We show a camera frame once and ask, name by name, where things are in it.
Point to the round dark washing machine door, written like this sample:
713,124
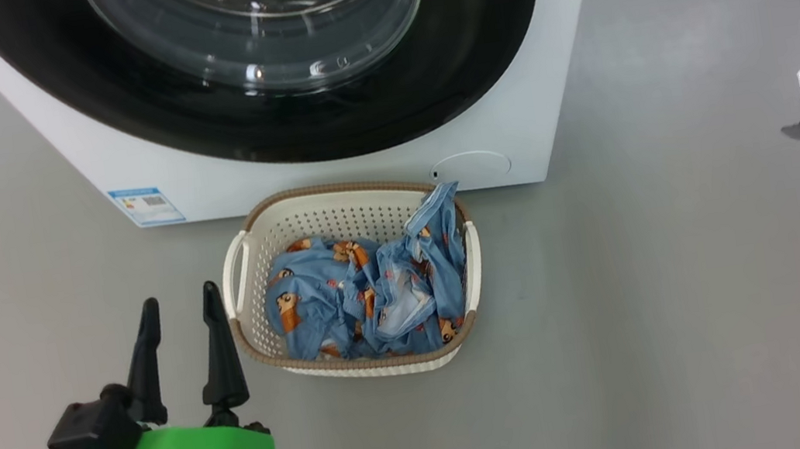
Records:
469,50

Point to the blue bear-print clothes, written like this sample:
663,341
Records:
318,306

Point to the cream perforated laundry basket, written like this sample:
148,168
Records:
336,214

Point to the round white filter cover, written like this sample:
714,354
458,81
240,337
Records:
470,167

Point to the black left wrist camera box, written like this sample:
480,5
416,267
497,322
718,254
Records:
93,432

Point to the white front-load washing machine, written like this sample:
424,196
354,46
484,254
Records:
330,175

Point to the blue energy label sticker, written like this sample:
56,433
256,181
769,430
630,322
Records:
147,206

